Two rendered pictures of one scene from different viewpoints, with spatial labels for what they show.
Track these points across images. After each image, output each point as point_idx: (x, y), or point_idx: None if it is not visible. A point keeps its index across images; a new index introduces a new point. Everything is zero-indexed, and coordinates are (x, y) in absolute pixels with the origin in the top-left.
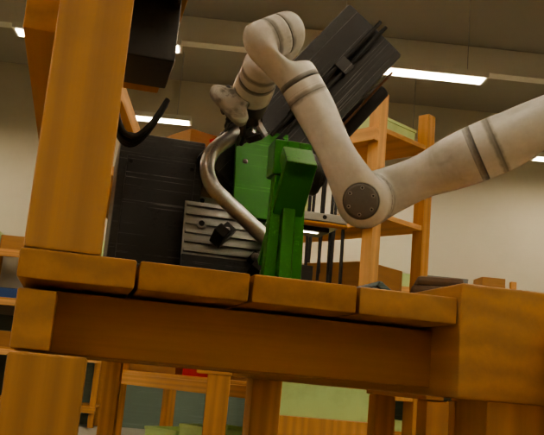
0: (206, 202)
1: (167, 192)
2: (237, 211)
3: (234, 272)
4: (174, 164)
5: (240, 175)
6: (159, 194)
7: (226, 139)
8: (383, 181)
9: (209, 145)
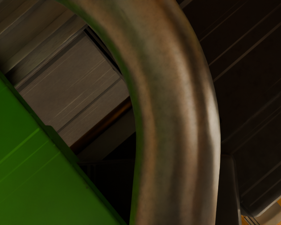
0: (131, 118)
1: (212, 26)
2: None
3: None
4: (264, 92)
5: (56, 183)
6: (222, 3)
7: (165, 199)
8: None
9: (208, 93)
